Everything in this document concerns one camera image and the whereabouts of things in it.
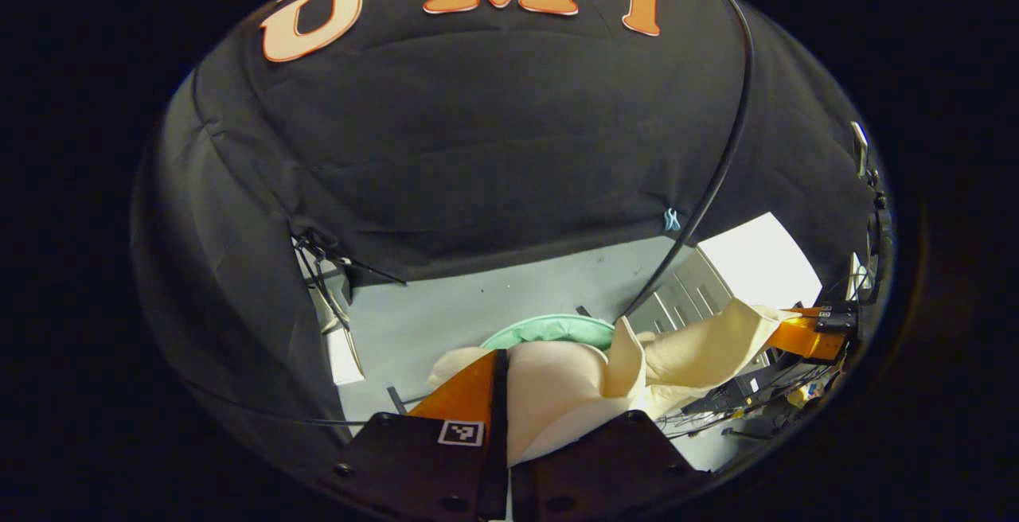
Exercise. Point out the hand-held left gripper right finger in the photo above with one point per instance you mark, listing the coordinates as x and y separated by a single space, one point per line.
605 466

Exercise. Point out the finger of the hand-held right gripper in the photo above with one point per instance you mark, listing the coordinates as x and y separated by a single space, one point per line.
804 339

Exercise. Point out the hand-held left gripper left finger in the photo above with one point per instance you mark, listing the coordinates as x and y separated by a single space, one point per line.
414 466

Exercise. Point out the cream shirt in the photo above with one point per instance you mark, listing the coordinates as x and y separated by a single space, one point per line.
557 395

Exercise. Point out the green laundry hamper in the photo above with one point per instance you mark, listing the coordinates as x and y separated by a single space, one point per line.
549 331

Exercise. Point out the black clothes rack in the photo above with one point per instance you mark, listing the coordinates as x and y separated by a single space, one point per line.
751 76

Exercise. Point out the grey metal panel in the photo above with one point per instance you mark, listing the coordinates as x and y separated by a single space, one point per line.
685 291

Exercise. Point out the black backdrop cloth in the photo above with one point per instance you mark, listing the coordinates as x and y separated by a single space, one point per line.
478 148

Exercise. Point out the white metal frame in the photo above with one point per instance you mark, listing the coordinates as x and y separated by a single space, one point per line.
344 355

